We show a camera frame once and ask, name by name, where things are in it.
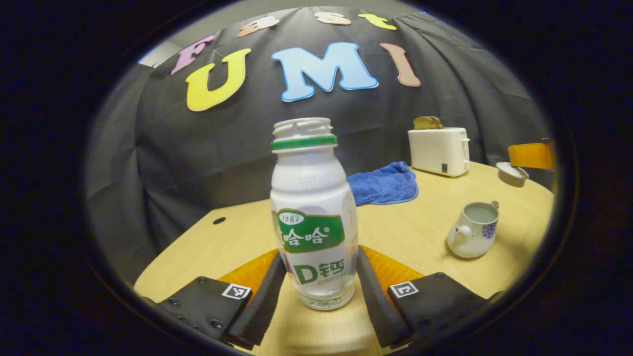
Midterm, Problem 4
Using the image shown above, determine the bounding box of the white water bottle green label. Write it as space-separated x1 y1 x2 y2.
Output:
270 117 359 311

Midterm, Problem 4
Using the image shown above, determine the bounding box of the white teacup blue pattern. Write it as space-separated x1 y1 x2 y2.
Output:
447 201 500 259

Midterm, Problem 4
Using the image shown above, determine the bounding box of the blue towel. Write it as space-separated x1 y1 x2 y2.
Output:
346 161 419 207

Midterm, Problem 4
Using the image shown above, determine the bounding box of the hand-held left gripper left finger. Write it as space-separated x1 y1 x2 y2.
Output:
141 249 287 349

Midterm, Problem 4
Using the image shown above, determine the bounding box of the white toaster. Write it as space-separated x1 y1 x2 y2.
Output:
408 128 470 178

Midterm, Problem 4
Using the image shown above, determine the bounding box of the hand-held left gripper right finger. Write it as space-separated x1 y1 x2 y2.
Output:
357 246 505 348

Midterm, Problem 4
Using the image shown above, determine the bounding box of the black backdrop cloth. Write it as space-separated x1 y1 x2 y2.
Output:
84 6 552 285

